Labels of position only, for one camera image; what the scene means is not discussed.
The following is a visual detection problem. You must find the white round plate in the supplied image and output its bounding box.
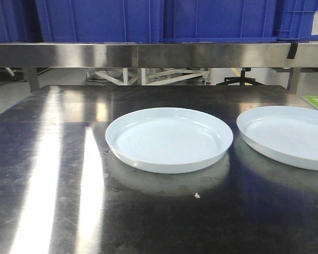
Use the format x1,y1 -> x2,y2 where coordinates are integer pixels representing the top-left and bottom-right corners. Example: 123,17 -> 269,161
105,107 -> 233,174
236,106 -> 318,171

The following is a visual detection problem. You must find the black office chair base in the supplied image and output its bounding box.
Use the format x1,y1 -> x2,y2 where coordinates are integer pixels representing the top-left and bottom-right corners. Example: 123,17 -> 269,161
217,67 -> 263,86

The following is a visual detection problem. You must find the upper right blue crate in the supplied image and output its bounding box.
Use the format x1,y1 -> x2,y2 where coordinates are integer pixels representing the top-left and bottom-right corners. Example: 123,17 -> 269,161
163,0 -> 277,43

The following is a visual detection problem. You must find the blue plastic crate middle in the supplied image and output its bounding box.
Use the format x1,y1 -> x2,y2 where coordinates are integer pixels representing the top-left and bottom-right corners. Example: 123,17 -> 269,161
36,1 -> 164,43

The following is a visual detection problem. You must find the blue plastic crate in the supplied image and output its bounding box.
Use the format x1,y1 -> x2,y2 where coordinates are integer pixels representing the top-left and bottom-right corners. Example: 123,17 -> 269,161
0,1 -> 42,43
36,1 -> 164,43

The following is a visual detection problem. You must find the black tape strip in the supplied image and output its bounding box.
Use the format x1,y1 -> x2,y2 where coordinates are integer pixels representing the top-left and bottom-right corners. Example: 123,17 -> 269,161
287,42 -> 298,60

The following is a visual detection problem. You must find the blue crate with label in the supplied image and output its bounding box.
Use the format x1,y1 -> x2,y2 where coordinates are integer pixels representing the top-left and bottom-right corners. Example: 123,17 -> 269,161
273,0 -> 318,41

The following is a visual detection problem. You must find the blue plastic crate left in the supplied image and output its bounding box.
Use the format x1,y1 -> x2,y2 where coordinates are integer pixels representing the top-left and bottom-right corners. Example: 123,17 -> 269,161
0,1 -> 42,43

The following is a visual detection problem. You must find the white metal frame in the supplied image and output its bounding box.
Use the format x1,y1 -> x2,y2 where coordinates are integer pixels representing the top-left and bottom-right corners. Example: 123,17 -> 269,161
86,68 -> 211,86

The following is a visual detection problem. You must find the stainless steel shelf rail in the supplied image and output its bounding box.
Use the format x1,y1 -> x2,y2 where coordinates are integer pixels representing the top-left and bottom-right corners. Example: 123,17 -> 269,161
0,42 -> 318,68

